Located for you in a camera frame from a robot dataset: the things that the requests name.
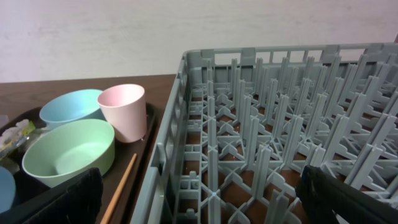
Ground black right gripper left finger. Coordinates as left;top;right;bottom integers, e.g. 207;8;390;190
1;168;103;223

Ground dark blue plate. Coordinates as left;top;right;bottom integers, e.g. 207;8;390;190
0;167;16;213

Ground grey dishwasher rack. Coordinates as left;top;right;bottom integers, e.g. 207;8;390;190
131;43;397;223

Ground yellow snack wrapper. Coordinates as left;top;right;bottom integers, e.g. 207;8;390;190
1;119;36;159

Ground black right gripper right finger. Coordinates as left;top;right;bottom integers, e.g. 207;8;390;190
295;166;397;223

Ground pink cup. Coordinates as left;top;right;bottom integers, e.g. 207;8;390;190
98;84;147;143

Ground wooden chopstick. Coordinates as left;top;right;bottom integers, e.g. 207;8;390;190
100;154;137;224

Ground light blue bowl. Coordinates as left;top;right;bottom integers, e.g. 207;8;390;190
39;89;105;129

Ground brown serving tray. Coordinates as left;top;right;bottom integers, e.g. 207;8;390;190
10;104;156;223

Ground light green bowl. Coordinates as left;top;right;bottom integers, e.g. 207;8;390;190
22;119;115;188

